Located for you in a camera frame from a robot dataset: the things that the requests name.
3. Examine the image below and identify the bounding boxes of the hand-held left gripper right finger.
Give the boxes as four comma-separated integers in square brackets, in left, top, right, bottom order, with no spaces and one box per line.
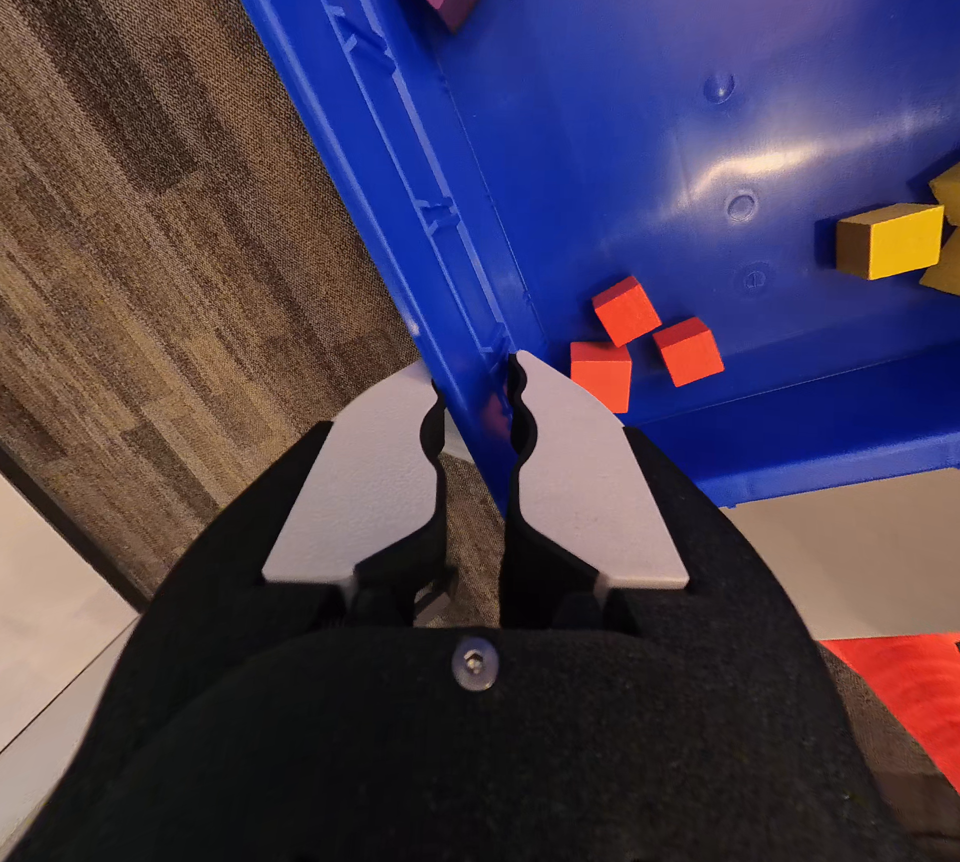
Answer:
[501,351,691,621]

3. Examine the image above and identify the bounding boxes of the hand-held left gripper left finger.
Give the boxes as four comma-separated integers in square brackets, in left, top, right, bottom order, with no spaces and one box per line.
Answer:
[262,361,449,619]

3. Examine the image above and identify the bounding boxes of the red wooden cube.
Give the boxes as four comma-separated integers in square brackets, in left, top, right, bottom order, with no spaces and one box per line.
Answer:
[652,317,726,388]
[592,276,663,347]
[570,341,633,415]

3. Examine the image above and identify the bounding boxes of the blue plastic bin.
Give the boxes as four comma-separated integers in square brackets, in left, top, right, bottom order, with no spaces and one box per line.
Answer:
[191,0,960,511]

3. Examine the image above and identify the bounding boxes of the yellow wooden cube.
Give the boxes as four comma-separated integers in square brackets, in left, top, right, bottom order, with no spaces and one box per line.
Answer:
[930,163,960,226]
[918,247,960,297]
[836,202,945,280]

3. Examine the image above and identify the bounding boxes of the red cloth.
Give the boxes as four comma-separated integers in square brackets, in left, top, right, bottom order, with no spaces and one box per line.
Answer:
[817,637,960,796]

